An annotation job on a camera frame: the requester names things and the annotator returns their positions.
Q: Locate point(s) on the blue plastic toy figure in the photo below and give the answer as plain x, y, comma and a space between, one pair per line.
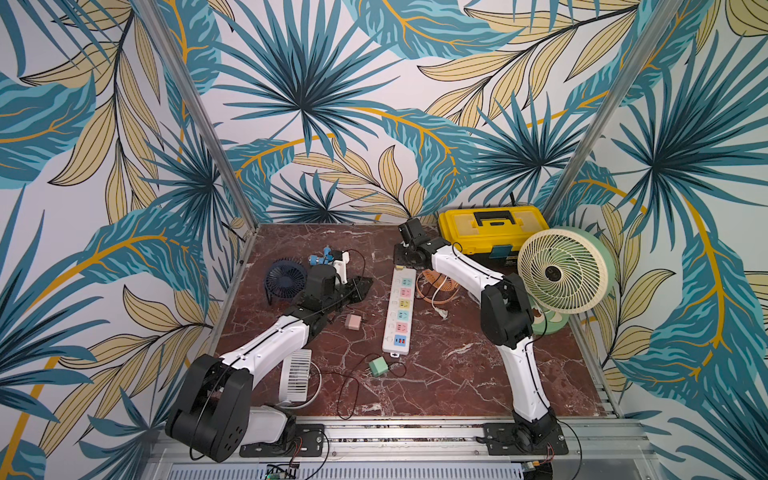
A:
326, 250

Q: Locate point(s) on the yellow black toolbox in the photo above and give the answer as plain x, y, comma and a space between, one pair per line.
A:
491, 236

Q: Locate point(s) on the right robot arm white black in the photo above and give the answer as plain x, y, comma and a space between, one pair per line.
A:
506, 319

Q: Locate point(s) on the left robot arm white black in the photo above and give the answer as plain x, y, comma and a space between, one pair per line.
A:
212, 414

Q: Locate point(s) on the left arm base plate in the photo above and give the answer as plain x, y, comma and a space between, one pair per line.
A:
301, 440

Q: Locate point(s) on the pink plug adapter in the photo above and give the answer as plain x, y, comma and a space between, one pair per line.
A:
353, 322

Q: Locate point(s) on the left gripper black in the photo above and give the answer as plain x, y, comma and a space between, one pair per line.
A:
358, 293

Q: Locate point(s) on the large green cream desk fan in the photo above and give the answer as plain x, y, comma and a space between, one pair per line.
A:
565, 271

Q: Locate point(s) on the orange small desk fan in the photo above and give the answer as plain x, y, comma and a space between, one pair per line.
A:
435, 288

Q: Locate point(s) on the white power strip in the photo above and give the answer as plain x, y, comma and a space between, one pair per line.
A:
399, 317

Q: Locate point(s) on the dark blue small fan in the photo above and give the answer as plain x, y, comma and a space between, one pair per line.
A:
285, 279

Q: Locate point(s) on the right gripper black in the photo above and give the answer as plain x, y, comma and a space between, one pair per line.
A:
411, 255

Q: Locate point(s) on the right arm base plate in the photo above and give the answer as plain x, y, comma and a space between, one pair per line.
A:
511, 439

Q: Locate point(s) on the green plug adapter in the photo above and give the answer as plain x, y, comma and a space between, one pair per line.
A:
378, 367

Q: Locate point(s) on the white small fan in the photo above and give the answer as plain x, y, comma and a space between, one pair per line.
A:
294, 378

